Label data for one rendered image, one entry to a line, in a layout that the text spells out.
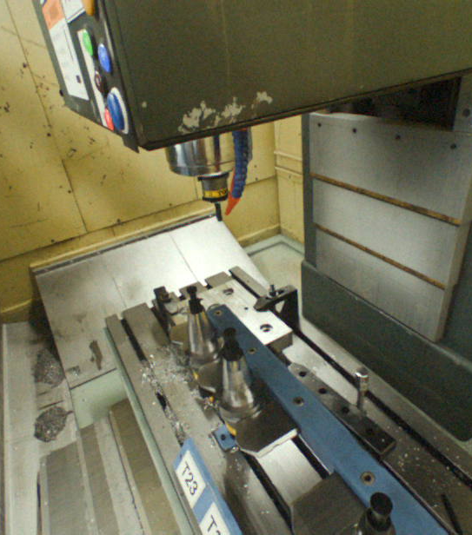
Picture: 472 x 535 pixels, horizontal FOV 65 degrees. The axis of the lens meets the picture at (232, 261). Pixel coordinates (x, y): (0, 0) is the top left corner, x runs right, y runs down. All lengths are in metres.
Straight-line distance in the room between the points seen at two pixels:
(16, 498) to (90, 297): 0.75
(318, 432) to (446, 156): 0.61
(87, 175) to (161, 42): 1.40
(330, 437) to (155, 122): 0.37
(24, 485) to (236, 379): 0.90
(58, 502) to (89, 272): 0.94
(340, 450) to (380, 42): 0.43
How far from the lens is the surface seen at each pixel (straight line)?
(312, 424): 0.48
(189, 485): 0.80
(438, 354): 1.13
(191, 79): 0.34
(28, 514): 1.23
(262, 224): 2.12
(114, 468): 1.11
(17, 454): 1.36
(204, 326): 0.55
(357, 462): 0.46
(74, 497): 1.13
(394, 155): 0.95
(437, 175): 0.89
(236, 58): 0.36
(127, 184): 1.74
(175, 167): 0.68
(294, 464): 0.83
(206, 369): 0.56
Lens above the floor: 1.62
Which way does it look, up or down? 30 degrees down
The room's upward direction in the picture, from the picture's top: 8 degrees counter-clockwise
